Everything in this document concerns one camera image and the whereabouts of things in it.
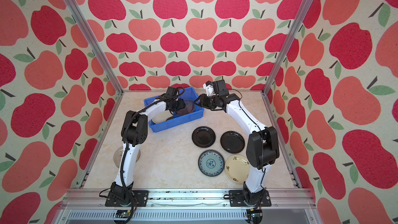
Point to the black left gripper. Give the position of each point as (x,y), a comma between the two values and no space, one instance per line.
(181,103)

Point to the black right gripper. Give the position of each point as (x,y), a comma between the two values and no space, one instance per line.
(202,100)

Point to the smoky glass plate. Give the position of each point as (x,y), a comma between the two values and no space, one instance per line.
(118,156)
(189,107)

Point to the white plate with dark glaze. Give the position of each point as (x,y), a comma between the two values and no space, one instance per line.
(162,117)

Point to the black plate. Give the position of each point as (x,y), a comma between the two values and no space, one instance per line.
(203,137)
(232,142)

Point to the blue patterned plate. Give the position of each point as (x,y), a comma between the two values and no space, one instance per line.
(211,163)

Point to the cream yellow plate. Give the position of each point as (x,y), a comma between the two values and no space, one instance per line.
(237,168)

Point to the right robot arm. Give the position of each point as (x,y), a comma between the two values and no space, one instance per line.
(262,148)

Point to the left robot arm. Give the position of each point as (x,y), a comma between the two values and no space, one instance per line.
(134,133)

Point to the blue plastic bin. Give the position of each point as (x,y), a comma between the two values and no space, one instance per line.
(186,119)

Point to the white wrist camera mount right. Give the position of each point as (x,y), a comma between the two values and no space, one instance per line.
(209,88)

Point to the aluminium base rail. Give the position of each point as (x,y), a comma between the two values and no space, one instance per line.
(188,206)

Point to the aluminium frame post right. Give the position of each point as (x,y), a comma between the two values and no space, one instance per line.
(296,24)

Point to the aluminium frame post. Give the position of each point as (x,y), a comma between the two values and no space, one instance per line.
(93,43)
(296,24)

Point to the aluminium frame post left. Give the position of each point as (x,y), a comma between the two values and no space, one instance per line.
(93,43)

